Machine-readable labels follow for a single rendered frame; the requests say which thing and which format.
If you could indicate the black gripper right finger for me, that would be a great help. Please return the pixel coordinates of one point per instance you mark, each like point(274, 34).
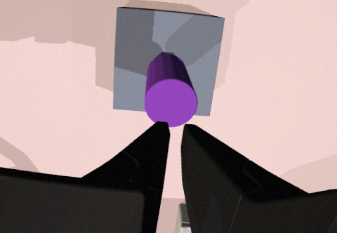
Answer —
point(225, 192)

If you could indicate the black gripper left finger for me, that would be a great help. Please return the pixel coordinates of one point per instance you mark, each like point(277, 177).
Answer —
point(121, 196)

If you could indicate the purple cylinder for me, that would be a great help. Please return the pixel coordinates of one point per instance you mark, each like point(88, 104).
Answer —
point(169, 93)

